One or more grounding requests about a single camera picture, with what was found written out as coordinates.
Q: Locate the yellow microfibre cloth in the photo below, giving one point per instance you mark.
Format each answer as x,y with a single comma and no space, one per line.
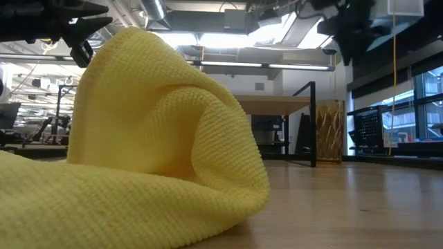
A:
138,155

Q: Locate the wooden shelf with black legs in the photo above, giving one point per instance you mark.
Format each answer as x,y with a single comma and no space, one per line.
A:
273,103

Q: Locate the long ceiling strip light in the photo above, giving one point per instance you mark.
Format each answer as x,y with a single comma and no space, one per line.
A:
263,65

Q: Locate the silver ceiling air duct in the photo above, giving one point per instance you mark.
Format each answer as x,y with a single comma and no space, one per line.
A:
154,8

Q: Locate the black perforated basket cart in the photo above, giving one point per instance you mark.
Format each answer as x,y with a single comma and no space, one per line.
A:
368,128

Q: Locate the amber ribbed plastic tumbler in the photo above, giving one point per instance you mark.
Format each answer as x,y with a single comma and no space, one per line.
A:
329,131

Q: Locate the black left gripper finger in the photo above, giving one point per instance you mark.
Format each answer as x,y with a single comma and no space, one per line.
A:
86,8
90,26

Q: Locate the black monitor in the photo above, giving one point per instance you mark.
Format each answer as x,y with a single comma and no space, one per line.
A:
8,115

